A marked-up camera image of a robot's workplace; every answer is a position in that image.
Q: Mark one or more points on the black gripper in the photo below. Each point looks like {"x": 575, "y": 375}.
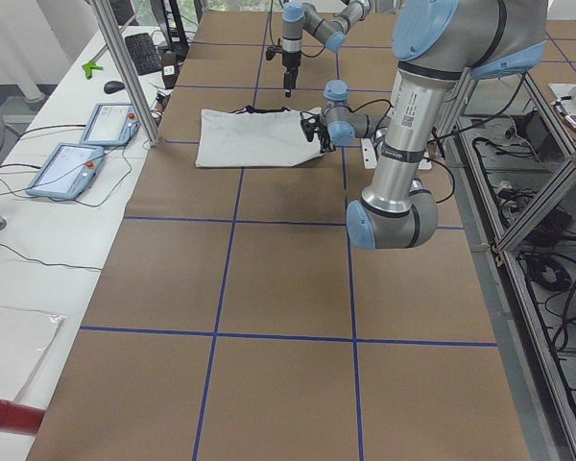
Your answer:
{"x": 289, "y": 60}
{"x": 323, "y": 137}

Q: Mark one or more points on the grey cartoon print t-shirt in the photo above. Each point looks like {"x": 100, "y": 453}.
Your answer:
{"x": 250, "y": 138}

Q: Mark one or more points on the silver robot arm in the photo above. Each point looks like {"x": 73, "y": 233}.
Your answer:
{"x": 298, "y": 18}
{"x": 434, "y": 42}

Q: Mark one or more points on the black keyboard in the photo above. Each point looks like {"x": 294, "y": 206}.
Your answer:
{"x": 143, "y": 53}

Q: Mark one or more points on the black computer mouse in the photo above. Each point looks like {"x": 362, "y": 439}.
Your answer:
{"x": 112, "y": 87}

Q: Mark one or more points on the upper blue teach pendant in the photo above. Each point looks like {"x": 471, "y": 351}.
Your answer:
{"x": 110, "y": 125}

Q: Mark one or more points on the blue teach pendant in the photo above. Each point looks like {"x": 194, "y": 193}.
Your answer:
{"x": 68, "y": 172}
{"x": 110, "y": 125}

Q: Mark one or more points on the green plastic tool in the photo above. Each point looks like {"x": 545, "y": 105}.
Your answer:
{"x": 90, "y": 67}

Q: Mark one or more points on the lower blue teach pendant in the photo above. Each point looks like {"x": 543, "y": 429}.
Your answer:
{"x": 68, "y": 172}

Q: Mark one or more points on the clear plastic bag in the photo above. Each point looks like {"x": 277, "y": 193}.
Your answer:
{"x": 25, "y": 338}

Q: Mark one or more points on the red cylinder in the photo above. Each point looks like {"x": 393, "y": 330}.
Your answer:
{"x": 20, "y": 419}

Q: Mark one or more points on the aluminium frame post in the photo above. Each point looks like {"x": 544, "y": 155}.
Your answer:
{"x": 121, "y": 58}

